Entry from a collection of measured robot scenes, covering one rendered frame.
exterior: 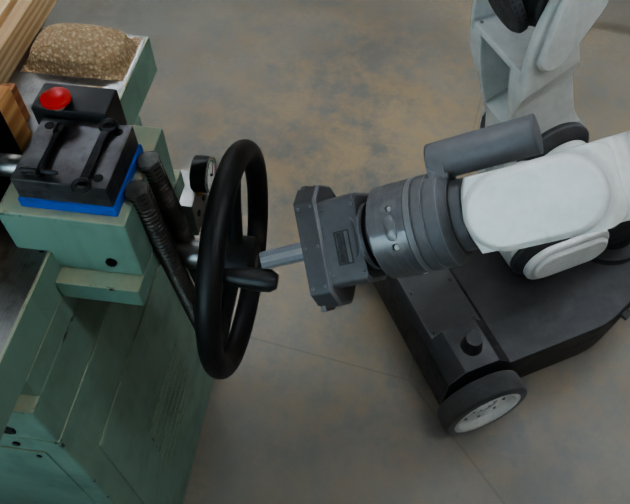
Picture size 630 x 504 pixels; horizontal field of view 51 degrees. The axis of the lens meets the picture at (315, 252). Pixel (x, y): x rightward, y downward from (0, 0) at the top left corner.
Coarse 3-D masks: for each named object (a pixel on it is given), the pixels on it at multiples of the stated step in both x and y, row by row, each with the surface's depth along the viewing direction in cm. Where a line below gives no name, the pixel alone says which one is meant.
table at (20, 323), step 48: (144, 48) 90; (144, 96) 92; (0, 240) 71; (0, 288) 67; (48, 288) 70; (96, 288) 71; (144, 288) 72; (0, 336) 64; (0, 384) 63; (0, 432) 64
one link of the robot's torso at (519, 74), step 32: (480, 0) 99; (576, 0) 84; (608, 0) 86; (480, 32) 101; (512, 32) 100; (544, 32) 87; (576, 32) 88; (480, 64) 106; (512, 64) 96; (544, 64) 91; (576, 64) 96; (512, 96) 100; (544, 96) 103; (480, 128) 123; (544, 128) 110; (576, 128) 112
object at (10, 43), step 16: (32, 0) 89; (48, 0) 93; (16, 16) 87; (32, 16) 90; (0, 32) 85; (16, 32) 86; (32, 32) 90; (0, 48) 83; (16, 48) 87; (0, 64) 84; (16, 64) 87; (0, 80) 84
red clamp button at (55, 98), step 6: (48, 90) 66; (54, 90) 66; (60, 90) 66; (66, 90) 66; (42, 96) 66; (48, 96) 66; (54, 96) 66; (60, 96) 66; (66, 96) 66; (42, 102) 66; (48, 102) 65; (54, 102) 65; (60, 102) 65; (66, 102) 66; (48, 108) 66; (54, 108) 65; (60, 108) 66
